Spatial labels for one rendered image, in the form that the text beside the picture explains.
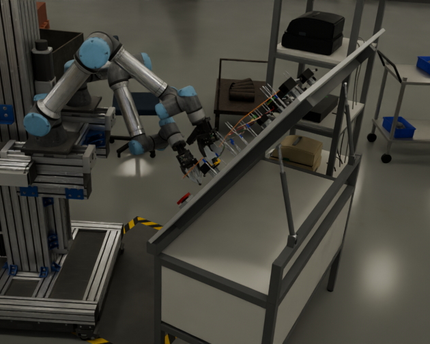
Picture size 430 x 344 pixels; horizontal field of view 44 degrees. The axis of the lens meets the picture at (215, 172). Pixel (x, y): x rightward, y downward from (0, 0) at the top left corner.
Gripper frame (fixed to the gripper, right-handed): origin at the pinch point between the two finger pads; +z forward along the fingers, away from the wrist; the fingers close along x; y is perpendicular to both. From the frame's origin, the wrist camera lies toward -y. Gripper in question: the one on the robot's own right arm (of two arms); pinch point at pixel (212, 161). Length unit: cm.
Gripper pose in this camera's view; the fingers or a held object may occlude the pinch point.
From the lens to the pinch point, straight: 242.1
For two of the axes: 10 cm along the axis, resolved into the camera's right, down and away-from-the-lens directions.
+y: 7.7, -1.6, -6.2
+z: 3.9, 8.9, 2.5
